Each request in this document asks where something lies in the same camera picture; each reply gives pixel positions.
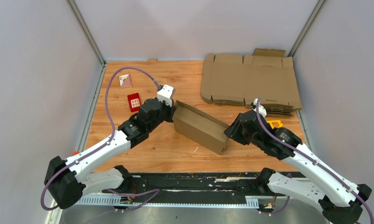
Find aluminium frame rails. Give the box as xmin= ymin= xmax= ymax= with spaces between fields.
xmin=45 ymin=0 xmax=345 ymax=224

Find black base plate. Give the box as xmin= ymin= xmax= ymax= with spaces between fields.
xmin=72 ymin=167 xmax=319 ymax=206

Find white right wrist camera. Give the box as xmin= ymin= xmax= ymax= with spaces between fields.
xmin=251 ymin=98 xmax=267 ymax=118

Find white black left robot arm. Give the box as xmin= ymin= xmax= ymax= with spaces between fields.
xmin=42 ymin=98 xmax=176 ymax=209

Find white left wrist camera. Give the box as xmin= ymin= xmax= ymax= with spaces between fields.
xmin=157 ymin=84 xmax=175 ymax=107

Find stack of flat cardboard boxes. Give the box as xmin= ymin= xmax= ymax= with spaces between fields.
xmin=200 ymin=49 xmax=302 ymax=116

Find yellow plastic tool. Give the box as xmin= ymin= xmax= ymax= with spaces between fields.
xmin=267 ymin=120 xmax=284 ymax=129

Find brown cardboard box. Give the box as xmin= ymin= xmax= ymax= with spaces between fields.
xmin=173 ymin=100 xmax=229 ymax=155

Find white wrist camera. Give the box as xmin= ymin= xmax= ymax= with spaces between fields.
xmin=157 ymin=84 xmax=175 ymax=107
xmin=251 ymin=98 xmax=267 ymax=118

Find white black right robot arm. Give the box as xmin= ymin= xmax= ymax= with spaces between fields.
xmin=224 ymin=110 xmax=372 ymax=224

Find red small box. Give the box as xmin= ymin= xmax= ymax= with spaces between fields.
xmin=127 ymin=93 xmax=141 ymax=112

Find pink white card box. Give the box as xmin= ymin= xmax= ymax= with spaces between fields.
xmin=119 ymin=74 xmax=132 ymax=89

